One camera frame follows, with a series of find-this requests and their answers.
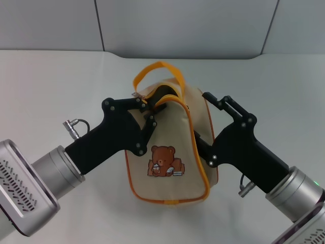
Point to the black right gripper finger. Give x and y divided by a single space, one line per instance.
202 146
226 105

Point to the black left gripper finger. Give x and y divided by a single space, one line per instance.
129 104
148 132

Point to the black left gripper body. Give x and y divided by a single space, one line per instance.
111 137

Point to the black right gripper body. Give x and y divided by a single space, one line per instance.
241 150

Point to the beige bear print zipper bag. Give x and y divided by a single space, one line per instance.
172 132

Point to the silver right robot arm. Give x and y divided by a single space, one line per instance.
297 200

